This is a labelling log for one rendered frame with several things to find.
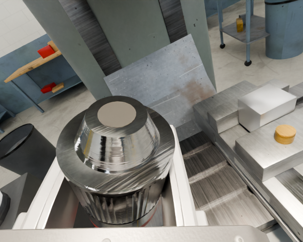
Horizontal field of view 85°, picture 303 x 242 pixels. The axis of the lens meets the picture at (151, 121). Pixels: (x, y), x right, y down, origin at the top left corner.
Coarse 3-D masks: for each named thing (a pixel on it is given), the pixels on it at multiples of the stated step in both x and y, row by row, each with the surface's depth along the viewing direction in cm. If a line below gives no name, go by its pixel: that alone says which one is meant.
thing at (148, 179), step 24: (72, 120) 7; (72, 144) 6; (168, 144) 7; (72, 168) 6; (144, 168) 6; (168, 168) 6; (96, 192) 5; (120, 192) 5; (144, 192) 6; (96, 216) 7; (120, 216) 7; (144, 216) 8
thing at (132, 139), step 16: (112, 96) 7; (96, 112) 6; (112, 112) 6; (128, 112) 6; (144, 112) 6; (80, 128) 6; (96, 128) 5; (112, 128) 5; (128, 128) 5; (144, 128) 6; (80, 144) 6; (96, 144) 5; (112, 144) 5; (128, 144) 5; (144, 144) 6; (96, 160) 5; (112, 160) 5; (128, 160) 6; (144, 160) 6
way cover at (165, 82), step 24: (168, 48) 54; (192, 48) 54; (120, 72) 54; (144, 72) 55; (168, 72) 55; (192, 72) 56; (144, 96) 56; (168, 96) 57; (192, 96) 56; (168, 120) 56; (192, 120) 55
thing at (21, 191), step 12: (24, 180) 26; (36, 180) 28; (0, 192) 24; (12, 192) 25; (24, 192) 25; (36, 192) 27; (0, 204) 22; (12, 204) 23; (24, 204) 23; (0, 216) 21; (12, 216) 22; (84, 216) 35; (0, 228) 21
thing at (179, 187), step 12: (180, 156) 9; (180, 168) 8; (168, 180) 8; (180, 180) 8; (168, 192) 8; (180, 192) 7; (168, 204) 8; (180, 204) 7; (192, 204) 7; (168, 216) 8; (180, 216) 6; (192, 216) 6; (204, 216) 7
